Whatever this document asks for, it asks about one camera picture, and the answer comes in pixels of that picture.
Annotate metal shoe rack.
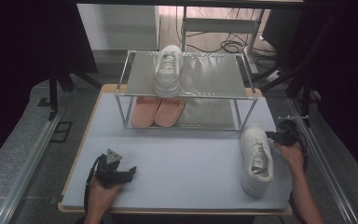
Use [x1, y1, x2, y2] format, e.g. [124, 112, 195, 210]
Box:
[115, 49, 259, 133]

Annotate person's right hand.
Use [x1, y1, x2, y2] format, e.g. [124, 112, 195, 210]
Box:
[273, 140, 306, 175]

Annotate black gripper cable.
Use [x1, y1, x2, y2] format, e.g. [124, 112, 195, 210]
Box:
[83, 153, 106, 216]
[288, 130, 310, 224]

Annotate white sneaker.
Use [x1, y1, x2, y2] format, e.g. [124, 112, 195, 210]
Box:
[240, 123, 275, 199]
[153, 45, 185, 98]

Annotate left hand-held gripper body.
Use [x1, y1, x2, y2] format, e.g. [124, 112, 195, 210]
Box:
[94, 148, 127, 189]

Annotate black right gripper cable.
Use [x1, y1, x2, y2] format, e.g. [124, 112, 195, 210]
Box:
[288, 130, 310, 224]

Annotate person's left hand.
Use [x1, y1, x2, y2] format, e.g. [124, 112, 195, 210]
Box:
[87, 176, 122, 218]

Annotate black metal stand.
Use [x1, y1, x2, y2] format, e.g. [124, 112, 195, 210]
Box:
[257, 12, 339, 127]
[38, 64, 103, 121]

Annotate white metal desk frame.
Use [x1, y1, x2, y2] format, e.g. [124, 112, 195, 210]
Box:
[180, 6, 267, 76]

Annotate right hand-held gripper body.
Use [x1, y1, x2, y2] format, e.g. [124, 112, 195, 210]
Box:
[276, 115, 310, 147]

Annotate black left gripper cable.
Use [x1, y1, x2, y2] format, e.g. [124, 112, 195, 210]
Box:
[83, 153, 106, 216]

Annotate black floor cables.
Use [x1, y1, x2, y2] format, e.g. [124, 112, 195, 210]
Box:
[175, 6, 281, 60]

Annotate pale blue table mat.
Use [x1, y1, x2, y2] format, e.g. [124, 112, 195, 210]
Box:
[61, 92, 294, 210]

